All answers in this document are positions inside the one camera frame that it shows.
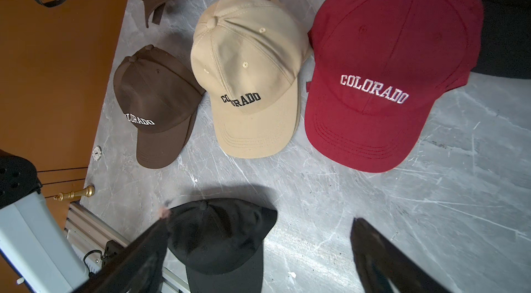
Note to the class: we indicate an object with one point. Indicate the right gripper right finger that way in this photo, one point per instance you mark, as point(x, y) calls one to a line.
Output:
point(382, 267)

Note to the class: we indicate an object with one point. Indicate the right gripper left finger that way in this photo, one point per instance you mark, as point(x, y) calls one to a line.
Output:
point(138, 268)

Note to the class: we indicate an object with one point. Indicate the black cap front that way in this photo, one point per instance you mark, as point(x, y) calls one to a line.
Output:
point(220, 241)

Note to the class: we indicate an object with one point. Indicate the black cap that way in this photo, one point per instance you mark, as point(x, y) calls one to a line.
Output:
point(505, 39)
point(220, 241)

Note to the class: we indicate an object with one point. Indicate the maroon cap front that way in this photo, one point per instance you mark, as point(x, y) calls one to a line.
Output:
point(380, 65)

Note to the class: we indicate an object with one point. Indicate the beige cap back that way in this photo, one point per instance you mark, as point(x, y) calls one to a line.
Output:
point(247, 55)

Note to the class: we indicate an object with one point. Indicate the black cap back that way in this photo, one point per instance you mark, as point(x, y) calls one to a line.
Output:
point(505, 39)

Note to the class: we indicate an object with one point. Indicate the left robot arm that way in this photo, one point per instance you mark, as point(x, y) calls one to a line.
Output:
point(56, 57)

